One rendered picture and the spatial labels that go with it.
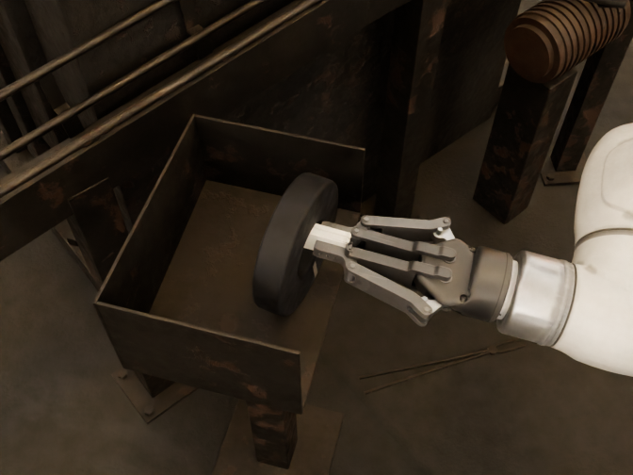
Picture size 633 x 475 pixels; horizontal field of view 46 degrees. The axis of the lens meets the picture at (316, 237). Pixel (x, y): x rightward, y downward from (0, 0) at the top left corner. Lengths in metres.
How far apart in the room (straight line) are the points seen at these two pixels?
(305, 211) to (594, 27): 0.82
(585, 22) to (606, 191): 0.60
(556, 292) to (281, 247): 0.27
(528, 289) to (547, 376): 0.79
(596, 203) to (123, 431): 0.96
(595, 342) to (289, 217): 0.32
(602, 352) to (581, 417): 0.74
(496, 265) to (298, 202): 0.21
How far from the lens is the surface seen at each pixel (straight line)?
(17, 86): 0.97
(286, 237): 0.72
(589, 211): 0.85
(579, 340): 0.77
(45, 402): 1.53
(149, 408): 1.45
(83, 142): 0.94
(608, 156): 0.87
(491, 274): 0.75
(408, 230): 0.80
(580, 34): 1.39
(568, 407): 1.51
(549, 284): 0.76
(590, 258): 0.80
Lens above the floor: 1.32
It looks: 54 degrees down
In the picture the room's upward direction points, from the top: straight up
